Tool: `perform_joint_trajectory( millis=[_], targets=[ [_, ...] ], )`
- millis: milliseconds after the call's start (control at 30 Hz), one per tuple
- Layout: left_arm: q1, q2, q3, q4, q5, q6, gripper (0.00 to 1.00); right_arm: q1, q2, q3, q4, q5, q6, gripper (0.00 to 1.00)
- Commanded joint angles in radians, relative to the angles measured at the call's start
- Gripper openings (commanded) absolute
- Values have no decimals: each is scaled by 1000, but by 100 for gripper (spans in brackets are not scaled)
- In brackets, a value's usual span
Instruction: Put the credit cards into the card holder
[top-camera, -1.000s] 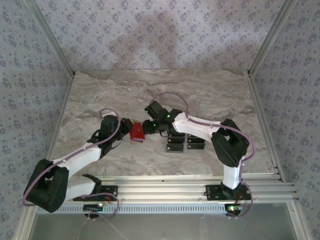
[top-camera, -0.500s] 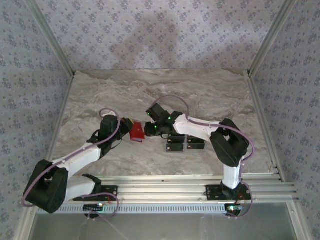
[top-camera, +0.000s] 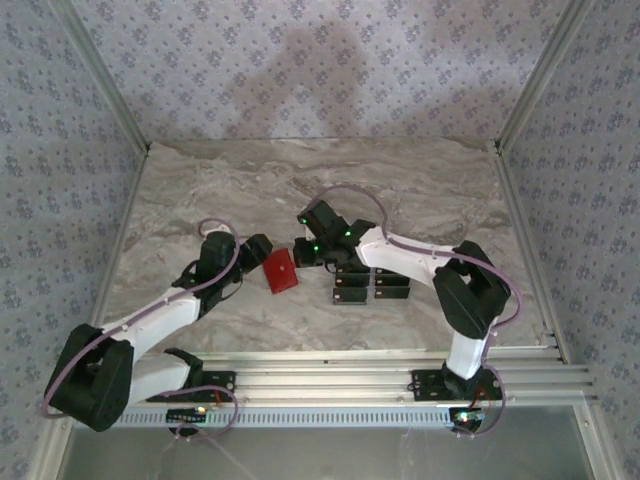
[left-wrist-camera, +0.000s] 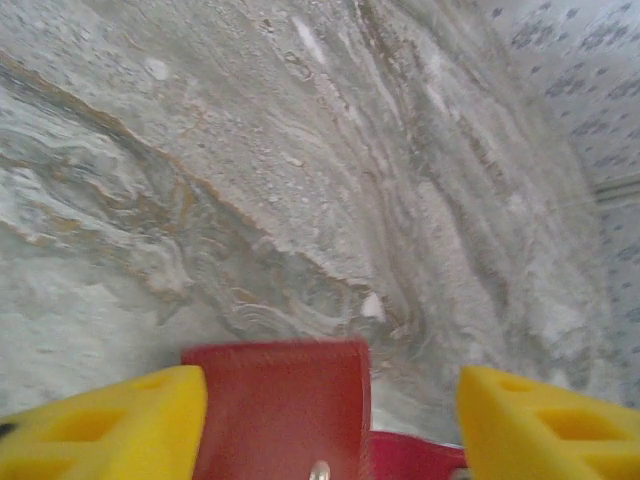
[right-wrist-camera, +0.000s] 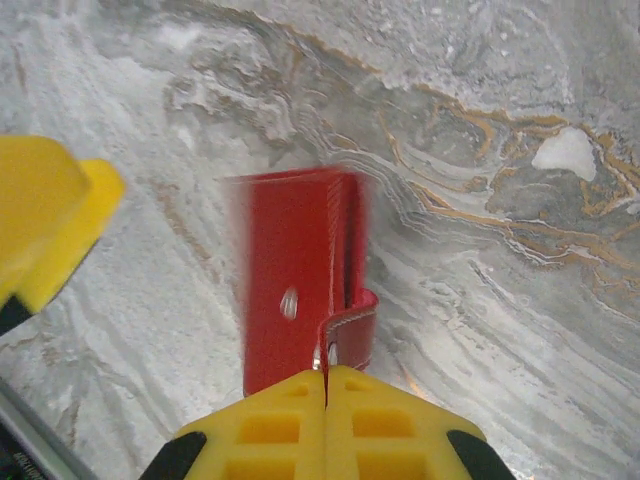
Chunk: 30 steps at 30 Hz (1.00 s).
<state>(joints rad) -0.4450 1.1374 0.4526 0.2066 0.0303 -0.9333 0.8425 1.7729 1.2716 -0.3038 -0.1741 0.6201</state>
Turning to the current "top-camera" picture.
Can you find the red card holder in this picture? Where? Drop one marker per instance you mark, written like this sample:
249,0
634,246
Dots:
280,270

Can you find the black credit card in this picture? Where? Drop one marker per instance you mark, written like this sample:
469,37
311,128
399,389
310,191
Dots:
392,293
350,296
352,281
386,279
357,271

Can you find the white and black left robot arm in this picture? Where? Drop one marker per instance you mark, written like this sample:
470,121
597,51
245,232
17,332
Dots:
165,320

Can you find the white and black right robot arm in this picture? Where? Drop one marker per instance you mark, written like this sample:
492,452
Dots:
400,257

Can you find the grey metal panel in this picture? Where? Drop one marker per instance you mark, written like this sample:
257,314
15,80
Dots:
350,455

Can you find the aluminium table side rail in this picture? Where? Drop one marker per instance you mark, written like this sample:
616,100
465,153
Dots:
121,235
534,250

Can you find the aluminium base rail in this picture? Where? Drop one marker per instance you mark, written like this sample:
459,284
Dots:
325,380

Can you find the aluminium frame post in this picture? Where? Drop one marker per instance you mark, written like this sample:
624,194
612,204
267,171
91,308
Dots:
542,75

